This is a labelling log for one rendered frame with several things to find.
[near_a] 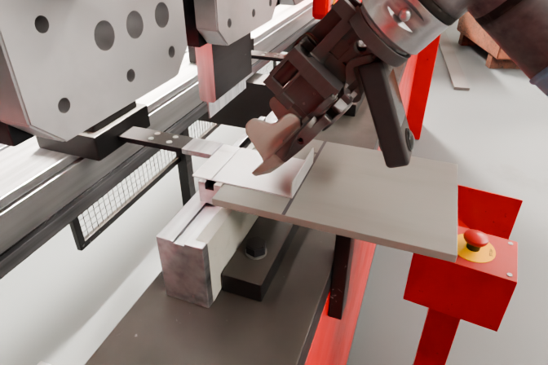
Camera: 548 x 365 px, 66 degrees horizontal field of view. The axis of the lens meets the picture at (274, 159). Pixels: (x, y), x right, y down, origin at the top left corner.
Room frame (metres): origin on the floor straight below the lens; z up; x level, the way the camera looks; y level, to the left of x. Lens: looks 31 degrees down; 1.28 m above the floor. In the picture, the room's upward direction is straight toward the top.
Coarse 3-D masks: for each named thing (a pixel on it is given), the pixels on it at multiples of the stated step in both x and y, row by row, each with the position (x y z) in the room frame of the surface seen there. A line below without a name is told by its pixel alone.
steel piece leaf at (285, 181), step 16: (240, 160) 0.47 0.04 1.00; (256, 160) 0.47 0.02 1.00; (304, 160) 0.47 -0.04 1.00; (224, 176) 0.43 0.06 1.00; (240, 176) 0.43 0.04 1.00; (256, 176) 0.43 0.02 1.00; (272, 176) 0.43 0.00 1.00; (288, 176) 0.43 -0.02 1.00; (304, 176) 0.44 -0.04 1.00; (272, 192) 0.40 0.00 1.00; (288, 192) 0.40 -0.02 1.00
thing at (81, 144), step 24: (120, 120) 0.55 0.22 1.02; (144, 120) 0.60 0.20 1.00; (48, 144) 0.53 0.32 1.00; (72, 144) 0.51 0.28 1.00; (96, 144) 0.50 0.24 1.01; (120, 144) 0.54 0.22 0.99; (144, 144) 0.52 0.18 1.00; (168, 144) 0.51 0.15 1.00; (192, 144) 0.51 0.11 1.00; (216, 144) 0.51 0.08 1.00
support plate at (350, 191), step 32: (320, 160) 0.48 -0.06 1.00; (352, 160) 0.48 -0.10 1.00; (416, 160) 0.48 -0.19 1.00; (224, 192) 0.40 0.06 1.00; (256, 192) 0.40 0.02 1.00; (320, 192) 0.40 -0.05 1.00; (352, 192) 0.40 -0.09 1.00; (384, 192) 0.40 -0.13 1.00; (416, 192) 0.40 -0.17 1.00; (448, 192) 0.40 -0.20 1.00; (320, 224) 0.35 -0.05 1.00; (352, 224) 0.35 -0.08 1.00; (384, 224) 0.35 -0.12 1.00; (416, 224) 0.35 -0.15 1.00; (448, 224) 0.35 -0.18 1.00; (448, 256) 0.30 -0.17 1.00
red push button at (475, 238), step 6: (468, 234) 0.55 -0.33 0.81; (474, 234) 0.55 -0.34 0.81; (480, 234) 0.55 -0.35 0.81; (468, 240) 0.54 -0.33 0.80; (474, 240) 0.54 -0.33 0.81; (480, 240) 0.54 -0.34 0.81; (486, 240) 0.54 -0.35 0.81; (468, 246) 0.55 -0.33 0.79; (474, 246) 0.53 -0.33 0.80; (480, 246) 0.53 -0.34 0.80
